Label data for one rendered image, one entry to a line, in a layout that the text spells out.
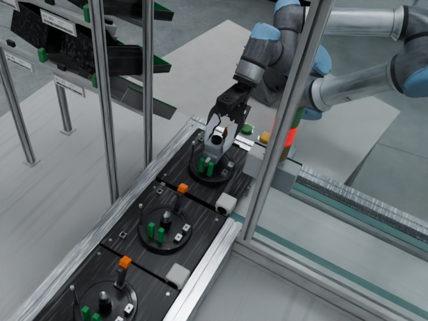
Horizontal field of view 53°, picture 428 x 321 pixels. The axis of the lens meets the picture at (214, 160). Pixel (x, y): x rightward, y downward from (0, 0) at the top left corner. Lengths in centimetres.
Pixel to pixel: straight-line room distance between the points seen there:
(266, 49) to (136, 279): 67
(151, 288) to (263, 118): 83
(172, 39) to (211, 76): 179
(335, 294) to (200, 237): 37
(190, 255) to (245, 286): 19
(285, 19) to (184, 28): 244
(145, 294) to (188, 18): 305
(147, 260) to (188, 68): 95
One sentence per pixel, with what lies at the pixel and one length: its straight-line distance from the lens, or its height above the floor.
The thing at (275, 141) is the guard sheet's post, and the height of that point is 133.
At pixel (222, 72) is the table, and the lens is 181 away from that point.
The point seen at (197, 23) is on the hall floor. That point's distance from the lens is 378.
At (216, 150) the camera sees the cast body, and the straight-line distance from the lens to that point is 117.
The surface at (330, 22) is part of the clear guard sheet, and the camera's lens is 71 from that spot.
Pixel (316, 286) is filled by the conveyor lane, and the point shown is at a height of 93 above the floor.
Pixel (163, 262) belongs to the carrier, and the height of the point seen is 97.
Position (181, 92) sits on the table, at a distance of 168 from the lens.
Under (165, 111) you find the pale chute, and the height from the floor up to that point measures 104.
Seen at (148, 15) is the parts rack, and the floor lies 142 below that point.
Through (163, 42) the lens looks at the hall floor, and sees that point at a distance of 350.
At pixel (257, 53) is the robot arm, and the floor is 129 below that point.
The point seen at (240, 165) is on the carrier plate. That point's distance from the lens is 130.
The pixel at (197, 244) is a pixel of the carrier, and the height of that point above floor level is 97.
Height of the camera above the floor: 193
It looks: 48 degrees down
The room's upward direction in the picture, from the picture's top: 10 degrees clockwise
